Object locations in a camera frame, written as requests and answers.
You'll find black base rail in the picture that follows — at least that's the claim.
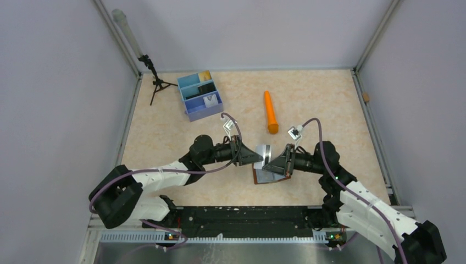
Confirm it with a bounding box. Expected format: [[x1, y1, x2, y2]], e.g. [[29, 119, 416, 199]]
[[142, 206, 350, 243]]

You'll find black card in tray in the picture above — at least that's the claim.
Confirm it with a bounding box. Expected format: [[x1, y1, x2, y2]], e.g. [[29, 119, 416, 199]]
[[185, 82, 216, 100]]

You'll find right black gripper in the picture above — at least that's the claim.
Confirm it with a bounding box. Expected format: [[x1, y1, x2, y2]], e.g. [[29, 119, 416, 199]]
[[263, 143, 326, 177]]

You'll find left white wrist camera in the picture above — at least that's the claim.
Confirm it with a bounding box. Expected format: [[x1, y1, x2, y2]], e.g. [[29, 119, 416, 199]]
[[221, 114, 235, 140]]

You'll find small tan block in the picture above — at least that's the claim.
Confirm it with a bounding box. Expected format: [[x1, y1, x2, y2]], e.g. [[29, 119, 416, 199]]
[[362, 92, 370, 103]]

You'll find grey tube on frame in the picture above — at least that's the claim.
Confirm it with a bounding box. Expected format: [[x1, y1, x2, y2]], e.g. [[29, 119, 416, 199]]
[[112, 9, 144, 59]]

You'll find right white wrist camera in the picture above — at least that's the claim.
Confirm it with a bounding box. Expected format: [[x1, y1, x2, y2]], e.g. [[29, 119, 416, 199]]
[[287, 125, 304, 148]]

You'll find brown leather card holder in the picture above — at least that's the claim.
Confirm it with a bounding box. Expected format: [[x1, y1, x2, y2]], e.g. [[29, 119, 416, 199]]
[[252, 162, 291, 185]]

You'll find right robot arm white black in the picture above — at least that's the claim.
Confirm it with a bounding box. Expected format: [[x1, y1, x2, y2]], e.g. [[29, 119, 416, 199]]
[[263, 141, 447, 263]]

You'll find silver striped credit card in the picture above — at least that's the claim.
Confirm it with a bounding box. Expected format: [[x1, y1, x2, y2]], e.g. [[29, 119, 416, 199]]
[[253, 144, 272, 170]]

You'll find gold card in tray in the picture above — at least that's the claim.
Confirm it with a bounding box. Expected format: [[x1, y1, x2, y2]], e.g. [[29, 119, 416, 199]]
[[198, 70, 212, 82]]

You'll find small black tripod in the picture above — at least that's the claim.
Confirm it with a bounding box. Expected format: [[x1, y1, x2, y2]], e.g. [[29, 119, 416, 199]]
[[138, 54, 178, 106]]

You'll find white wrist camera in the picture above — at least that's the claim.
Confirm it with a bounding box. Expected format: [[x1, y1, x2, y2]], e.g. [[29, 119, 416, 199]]
[[221, 114, 235, 140], [287, 125, 304, 148]]

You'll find white cable duct strip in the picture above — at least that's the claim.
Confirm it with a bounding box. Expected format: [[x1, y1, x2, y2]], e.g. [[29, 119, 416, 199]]
[[100, 231, 329, 244]]

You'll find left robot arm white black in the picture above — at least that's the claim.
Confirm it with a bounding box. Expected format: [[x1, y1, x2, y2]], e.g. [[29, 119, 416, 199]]
[[88, 135, 263, 229]]

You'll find blue compartment tray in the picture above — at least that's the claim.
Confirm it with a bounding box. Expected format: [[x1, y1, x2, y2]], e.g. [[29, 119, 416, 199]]
[[177, 73, 224, 122]]

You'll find orange cylinder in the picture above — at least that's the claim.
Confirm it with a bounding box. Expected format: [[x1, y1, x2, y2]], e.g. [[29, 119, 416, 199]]
[[264, 91, 279, 135]]

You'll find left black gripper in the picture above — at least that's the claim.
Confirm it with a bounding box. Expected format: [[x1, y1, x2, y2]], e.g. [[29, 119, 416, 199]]
[[201, 135, 263, 166]]

